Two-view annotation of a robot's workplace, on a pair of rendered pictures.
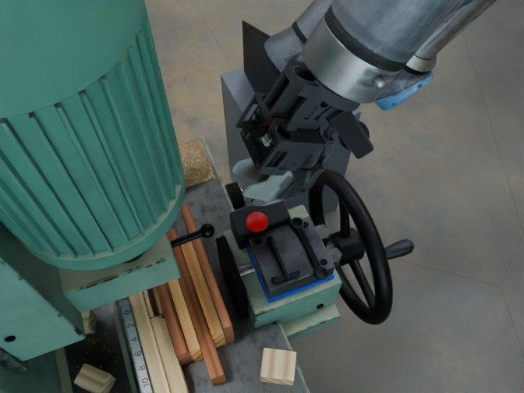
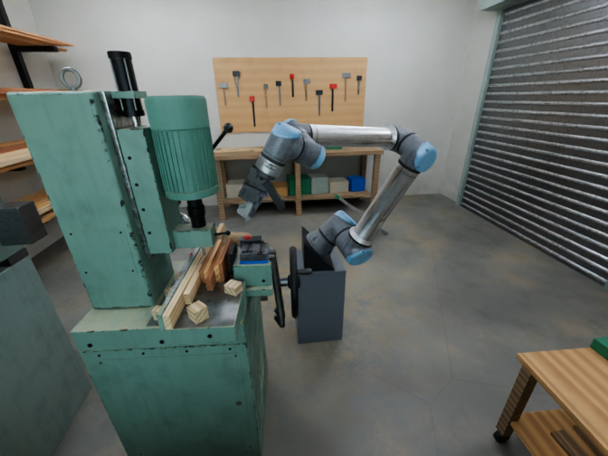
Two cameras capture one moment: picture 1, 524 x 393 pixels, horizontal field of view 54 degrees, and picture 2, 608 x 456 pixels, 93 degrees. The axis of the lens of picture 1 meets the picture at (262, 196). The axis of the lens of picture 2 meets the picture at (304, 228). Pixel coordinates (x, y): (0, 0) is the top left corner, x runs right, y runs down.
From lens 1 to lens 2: 0.73 m
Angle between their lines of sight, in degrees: 37
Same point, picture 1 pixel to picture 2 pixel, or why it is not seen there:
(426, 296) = (380, 396)
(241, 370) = (220, 289)
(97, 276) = (185, 230)
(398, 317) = (358, 403)
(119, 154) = (190, 156)
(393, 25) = (270, 147)
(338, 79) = (260, 164)
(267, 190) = (245, 212)
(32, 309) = (158, 219)
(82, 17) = (185, 113)
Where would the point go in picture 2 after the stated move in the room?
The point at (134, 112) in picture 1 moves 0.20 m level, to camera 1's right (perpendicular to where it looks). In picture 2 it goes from (195, 145) to (255, 147)
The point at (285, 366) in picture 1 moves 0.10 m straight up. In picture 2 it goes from (234, 284) to (231, 259)
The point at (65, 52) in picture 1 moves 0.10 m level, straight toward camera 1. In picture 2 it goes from (180, 118) to (171, 120)
